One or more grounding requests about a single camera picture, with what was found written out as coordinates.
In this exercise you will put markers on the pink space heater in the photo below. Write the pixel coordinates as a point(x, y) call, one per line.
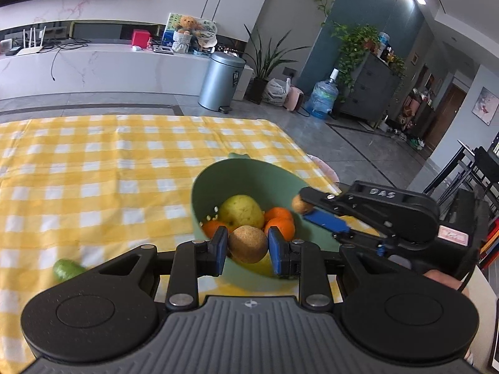
point(294, 98)

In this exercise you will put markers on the large brown kiwi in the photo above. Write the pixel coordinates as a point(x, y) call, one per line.
point(248, 244)

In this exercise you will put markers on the brown wooden door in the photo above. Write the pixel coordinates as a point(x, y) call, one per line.
point(446, 117)

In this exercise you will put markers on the white router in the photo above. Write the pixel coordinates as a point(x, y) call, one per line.
point(33, 48)

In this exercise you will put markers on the framed wall picture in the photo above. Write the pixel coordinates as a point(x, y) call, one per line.
point(485, 105)

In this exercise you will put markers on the brown teddy bear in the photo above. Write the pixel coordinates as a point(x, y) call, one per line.
point(185, 33)

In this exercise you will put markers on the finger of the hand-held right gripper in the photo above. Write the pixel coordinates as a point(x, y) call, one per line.
point(323, 199)
point(329, 222)

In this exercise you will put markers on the orange tangerine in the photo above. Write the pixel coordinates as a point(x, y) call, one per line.
point(277, 214)
point(281, 230)
point(212, 229)

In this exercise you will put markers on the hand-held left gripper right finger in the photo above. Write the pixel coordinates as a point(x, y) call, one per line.
point(276, 251)

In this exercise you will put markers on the grey drawer cabinet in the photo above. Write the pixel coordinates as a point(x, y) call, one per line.
point(370, 89)

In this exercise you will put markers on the black chair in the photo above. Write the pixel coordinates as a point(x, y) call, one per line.
point(460, 167)

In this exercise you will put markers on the silver pedal bin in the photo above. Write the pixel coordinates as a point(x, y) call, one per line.
point(218, 81)

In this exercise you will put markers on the dark wall socket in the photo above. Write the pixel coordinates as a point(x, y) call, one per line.
point(291, 72)

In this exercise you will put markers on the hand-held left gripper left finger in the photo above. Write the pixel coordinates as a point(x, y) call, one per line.
point(220, 247)

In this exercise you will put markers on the blue water jug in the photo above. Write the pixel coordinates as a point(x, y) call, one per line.
point(321, 97)

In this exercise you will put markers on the pink-lined waste basket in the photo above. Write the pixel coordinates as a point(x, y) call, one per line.
point(325, 167)

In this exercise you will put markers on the small brown kiwi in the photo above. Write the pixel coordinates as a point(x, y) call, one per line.
point(300, 205)

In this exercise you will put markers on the green strainer bowl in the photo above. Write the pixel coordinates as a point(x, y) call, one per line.
point(218, 181)

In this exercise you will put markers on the yellow checked tablecloth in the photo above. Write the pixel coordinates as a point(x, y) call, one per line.
point(97, 163)

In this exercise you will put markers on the green ivy plant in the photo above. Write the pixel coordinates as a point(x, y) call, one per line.
point(356, 46)

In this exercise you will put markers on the yellow lemon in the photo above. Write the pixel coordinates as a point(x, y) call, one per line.
point(262, 267)

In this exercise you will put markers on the long-leaf potted plant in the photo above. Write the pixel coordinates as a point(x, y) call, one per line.
point(265, 62)

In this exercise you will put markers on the white plastic bag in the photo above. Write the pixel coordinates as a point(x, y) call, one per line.
point(275, 92)

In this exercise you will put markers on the white television console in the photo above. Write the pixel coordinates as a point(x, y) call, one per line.
point(117, 72)

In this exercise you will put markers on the cluttered storage shelf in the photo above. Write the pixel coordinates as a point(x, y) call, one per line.
point(415, 115)

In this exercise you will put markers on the yellow-green pear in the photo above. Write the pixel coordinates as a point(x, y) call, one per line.
point(239, 212)

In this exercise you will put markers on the red box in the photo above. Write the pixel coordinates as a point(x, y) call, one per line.
point(140, 39)

